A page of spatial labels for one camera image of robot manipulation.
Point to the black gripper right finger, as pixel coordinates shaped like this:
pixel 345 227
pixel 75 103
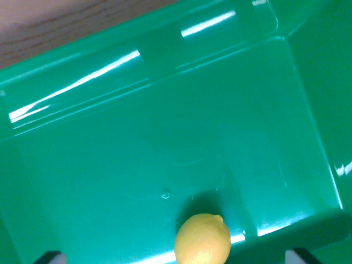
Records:
pixel 298 257

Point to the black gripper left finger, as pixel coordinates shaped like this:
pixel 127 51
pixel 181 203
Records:
pixel 50 258

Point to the yellow lemon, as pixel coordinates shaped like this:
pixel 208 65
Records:
pixel 202 240

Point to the green plastic bin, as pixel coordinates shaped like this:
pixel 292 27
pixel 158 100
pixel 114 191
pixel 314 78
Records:
pixel 154 132

